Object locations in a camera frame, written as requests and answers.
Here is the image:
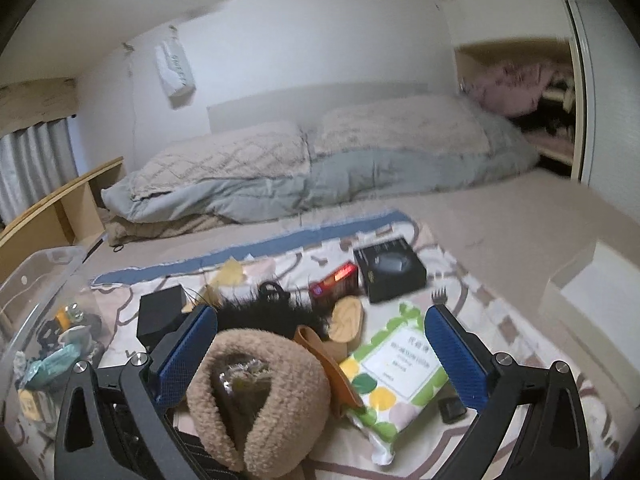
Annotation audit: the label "beige fleece earmuffs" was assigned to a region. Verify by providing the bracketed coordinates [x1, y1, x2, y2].
[186, 328, 331, 473]

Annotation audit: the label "pink clothes pile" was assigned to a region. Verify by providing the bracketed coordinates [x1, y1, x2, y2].
[467, 60, 556, 118]

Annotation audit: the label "small red box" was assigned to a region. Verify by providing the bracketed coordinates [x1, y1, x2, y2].
[308, 262, 359, 307]

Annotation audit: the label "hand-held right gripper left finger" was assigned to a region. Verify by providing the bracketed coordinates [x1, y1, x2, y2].
[52, 304, 219, 480]

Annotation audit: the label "yellow ribbon piece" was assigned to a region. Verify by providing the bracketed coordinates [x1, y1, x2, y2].
[207, 258, 246, 301]

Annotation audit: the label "yellow tissue pack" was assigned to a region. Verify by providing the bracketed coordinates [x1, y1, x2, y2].
[20, 390, 43, 418]

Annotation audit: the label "white cardboard box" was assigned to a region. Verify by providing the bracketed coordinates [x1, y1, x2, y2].
[540, 240, 640, 361]

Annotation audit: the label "tan wooden piece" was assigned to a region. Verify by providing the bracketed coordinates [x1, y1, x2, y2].
[327, 296, 366, 346]

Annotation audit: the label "light blue duvet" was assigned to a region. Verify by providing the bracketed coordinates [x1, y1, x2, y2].
[101, 97, 541, 233]

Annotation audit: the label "grey curtain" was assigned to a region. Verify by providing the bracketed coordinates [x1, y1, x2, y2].
[0, 117, 81, 226]

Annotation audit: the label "black furry accessory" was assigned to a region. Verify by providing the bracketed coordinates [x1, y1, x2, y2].
[215, 285, 331, 341]

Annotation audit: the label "beige printed valance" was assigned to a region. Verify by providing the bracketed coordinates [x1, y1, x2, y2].
[0, 77, 78, 133]

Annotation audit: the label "green dotted wet wipes packet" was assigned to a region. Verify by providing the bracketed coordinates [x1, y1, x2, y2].
[339, 301, 451, 466]

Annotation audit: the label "clear plastic storage box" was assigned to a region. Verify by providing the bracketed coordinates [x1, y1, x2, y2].
[0, 246, 108, 441]

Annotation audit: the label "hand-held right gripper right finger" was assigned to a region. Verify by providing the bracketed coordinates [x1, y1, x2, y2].
[424, 302, 586, 480]

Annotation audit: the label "small black box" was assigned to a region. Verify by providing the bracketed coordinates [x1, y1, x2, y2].
[137, 283, 187, 348]

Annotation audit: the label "black mouse box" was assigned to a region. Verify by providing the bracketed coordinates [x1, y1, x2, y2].
[352, 236, 427, 304]

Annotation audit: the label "beige bed mattress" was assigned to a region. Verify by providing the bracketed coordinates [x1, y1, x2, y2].
[75, 167, 640, 411]

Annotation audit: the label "wall alcove shelf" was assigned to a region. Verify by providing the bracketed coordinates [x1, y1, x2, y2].
[455, 40, 576, 166]

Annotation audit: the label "tan woven blanket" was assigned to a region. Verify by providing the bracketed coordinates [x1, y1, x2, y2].
[105, 212, 236, 246]

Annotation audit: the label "black stitched glove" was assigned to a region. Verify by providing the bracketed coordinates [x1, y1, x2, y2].
[172, 425, 246, 480]

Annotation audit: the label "beige quilted pillow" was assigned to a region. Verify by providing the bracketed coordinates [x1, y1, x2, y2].
[127, 121, 311, 201]
[307, 95, 488, 158]

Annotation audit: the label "small black case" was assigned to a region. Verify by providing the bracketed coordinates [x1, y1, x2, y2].
[439, 397, 468, 423]

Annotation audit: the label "wooden shelf unit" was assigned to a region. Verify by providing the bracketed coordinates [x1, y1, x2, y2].
[0, 156, 126, 261]

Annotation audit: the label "orange leather strap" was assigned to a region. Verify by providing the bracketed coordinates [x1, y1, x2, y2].
[294, 325, 365, 413]

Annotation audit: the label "green packets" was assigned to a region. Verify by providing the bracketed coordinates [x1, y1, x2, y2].
[25, 345, 81, 391]

